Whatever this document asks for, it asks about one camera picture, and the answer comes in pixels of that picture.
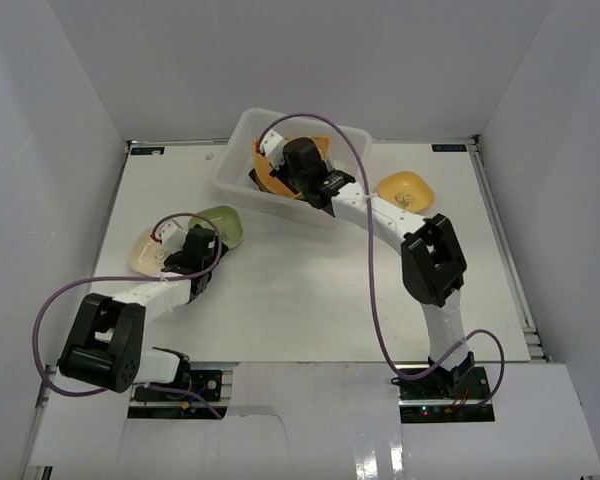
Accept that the black square amber plate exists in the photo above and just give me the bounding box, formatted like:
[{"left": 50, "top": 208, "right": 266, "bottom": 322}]
[{"left": 249, "top": 169, "right": 260, "bottom": 186}]

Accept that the cream panda dish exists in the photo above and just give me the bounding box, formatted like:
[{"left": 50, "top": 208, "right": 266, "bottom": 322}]
[{"left": 128, "top": 228, "right": 174, "bottom": 276}]

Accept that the right arm base board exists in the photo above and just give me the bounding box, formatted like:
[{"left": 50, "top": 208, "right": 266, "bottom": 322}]
[{"left": 391, "top": 367, "right": 495, "bottom": 425}]

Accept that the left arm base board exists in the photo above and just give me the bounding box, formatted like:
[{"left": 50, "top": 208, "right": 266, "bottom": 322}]
[{"left": 127, "top": 366, "right": 233, "bottom": 420}]

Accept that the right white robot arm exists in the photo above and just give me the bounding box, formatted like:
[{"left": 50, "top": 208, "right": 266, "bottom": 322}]
[{"left": 255, "top": 133, "right": 475, "bottom": 399}]

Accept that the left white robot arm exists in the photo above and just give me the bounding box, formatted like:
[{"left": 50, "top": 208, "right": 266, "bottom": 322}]
[{"left": 58, "top": 225, "right": 228, "bottom": 399}]

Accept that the white plastic bin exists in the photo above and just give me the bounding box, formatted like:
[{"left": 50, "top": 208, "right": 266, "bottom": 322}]
[{"left": 212, "top": 108, "right": 372, "bottom": 228}]

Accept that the green panda dish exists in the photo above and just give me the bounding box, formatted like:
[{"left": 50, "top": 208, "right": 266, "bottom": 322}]
[{"left": 184, "top": 205, "right": 243, "bottom": 250}]

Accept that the yellow panda dish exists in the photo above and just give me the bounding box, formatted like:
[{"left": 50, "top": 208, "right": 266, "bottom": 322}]
[{"left": 376, "top": 171, "right": 435, "bottom": 214}]

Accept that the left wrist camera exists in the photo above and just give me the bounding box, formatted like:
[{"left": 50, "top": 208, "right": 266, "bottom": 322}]
[{"left": 152, "top": 221, "right": 187, "bottom": 252}]

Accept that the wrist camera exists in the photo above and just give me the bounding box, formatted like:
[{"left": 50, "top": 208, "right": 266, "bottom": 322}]
[
  {"left": 152, "top": 221, "right": 187, "bottom": 252},
  {"left": 257, "top": 129, "right": 287, "bottom": 170}
]

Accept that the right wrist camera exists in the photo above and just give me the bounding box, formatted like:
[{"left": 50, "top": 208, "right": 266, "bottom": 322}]
[{"left": 257, "top": 129, "right": 287, "bottom": 170}]

